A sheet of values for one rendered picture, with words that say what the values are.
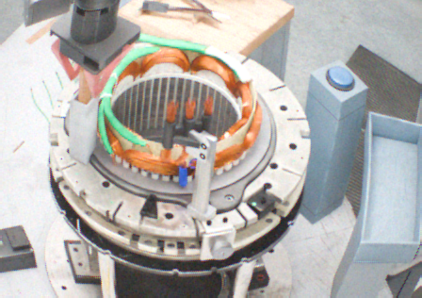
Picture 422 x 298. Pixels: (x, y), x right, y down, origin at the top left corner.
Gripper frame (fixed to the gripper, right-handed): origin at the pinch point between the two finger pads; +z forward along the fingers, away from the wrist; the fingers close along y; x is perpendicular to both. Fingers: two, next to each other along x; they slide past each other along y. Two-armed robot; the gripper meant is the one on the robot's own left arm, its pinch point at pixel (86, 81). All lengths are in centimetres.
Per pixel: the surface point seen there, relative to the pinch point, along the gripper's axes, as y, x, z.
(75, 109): 0.0, -1.7, 3.4
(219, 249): 20.8, -1.0, 10.8
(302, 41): -45, 152, 139
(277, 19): 1.6, 39.7, 18.0
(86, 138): 2.0, -1.7, 6.8
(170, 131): 12.7, -0.4, -1.8
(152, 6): -12.0, 27.5, 15.4
